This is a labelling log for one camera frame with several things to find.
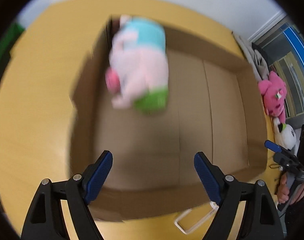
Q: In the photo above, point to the pink blue green plush toy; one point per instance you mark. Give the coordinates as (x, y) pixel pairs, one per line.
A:
(138, 72)

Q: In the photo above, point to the pink plush bear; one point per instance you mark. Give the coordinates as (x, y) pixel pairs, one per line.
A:
(273, 92)

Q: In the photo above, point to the clear white phone case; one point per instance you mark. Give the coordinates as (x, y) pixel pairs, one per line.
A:
(191, 219)

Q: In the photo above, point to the brown cardboard box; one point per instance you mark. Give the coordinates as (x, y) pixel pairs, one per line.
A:
(214, 107)

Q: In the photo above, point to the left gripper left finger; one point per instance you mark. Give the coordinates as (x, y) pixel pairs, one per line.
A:
(45, 220)

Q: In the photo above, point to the green cabinet top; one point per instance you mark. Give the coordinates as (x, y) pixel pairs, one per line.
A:
(9, 38)

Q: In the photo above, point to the grey cloth pouch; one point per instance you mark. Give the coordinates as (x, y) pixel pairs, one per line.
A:
(254, 57)

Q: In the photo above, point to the person's right hand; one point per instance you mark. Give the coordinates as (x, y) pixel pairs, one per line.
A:
(283, 190)

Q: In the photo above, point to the white panda plush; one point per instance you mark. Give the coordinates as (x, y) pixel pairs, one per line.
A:
(284, 134)

